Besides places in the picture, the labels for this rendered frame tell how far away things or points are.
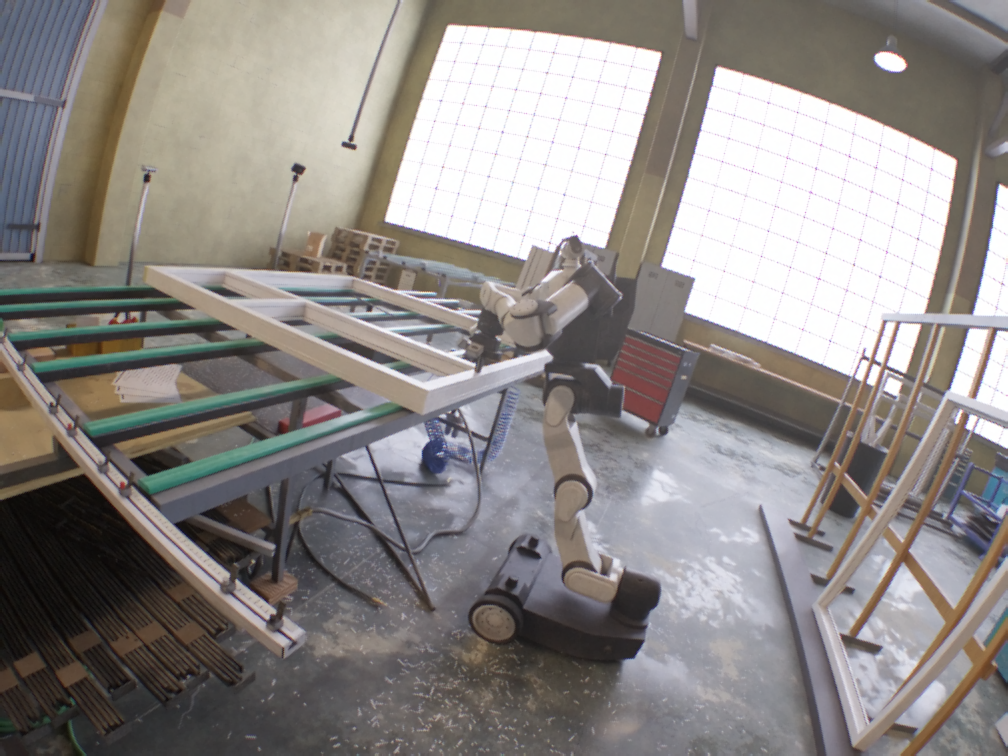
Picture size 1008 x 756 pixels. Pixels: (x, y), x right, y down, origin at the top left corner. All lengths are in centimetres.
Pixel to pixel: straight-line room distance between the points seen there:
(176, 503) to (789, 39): 1098
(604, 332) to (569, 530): 72
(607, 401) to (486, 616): 89
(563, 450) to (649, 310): 715
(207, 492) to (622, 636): 154
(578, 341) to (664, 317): 718
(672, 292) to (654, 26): 538
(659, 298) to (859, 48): 665
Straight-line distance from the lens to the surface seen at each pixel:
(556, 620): 193
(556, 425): 176
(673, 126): 952
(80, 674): 129
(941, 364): 1019
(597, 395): 174
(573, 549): 196
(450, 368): 177
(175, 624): 138
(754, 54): 1070
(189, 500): 88
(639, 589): 200
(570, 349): 169
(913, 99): 1134
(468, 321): 286
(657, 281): 886
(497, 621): 194
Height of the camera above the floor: 132
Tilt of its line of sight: 13 degrees down
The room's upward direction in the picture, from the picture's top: 17 degrees clockwise
